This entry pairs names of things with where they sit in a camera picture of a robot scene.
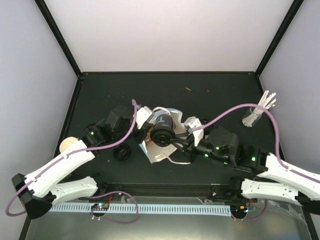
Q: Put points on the light blue paper bag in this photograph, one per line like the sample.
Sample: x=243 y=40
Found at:
x=155 y=153

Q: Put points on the black paper coffee cup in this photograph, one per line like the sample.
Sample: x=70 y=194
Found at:
x=162 y=132

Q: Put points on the clear glass straw holder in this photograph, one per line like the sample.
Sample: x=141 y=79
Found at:
x=251 y=117

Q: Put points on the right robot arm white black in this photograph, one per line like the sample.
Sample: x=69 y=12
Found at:
x=286 y=182

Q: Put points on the light blue slotted cable duct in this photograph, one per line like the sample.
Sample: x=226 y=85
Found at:
x=156 y=209

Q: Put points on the black frame post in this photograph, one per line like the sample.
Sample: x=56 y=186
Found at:
x=283 y=27
x=49 y=19

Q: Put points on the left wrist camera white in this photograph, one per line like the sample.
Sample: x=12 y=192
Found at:
x=143 y=115

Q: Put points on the right circuit board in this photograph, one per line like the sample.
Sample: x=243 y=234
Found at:
x=243 y=208

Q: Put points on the left circuit board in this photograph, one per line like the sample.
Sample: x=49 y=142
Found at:
x=100 y=207

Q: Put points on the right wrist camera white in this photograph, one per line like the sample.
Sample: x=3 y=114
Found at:
x=193 y=126

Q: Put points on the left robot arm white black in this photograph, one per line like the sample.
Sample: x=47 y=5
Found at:
x=43 y=188

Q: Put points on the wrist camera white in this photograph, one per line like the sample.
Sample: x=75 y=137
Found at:
x=143 y=115
x=193 y=126

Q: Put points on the left black frame post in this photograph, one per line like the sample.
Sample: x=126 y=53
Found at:
x=49 y=19

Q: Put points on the black coffee cup lid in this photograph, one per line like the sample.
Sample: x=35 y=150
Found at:
x=121 y=152

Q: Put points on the circuit board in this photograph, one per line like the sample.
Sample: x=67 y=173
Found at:
x=100 y=207
x=243 y=208

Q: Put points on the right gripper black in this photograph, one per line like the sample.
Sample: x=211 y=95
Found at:
x=189 y=148

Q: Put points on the right black frame post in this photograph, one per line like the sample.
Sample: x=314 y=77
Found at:
x=283 y=27

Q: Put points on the black aluminium frame rail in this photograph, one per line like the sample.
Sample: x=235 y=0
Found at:
x=205 y=190

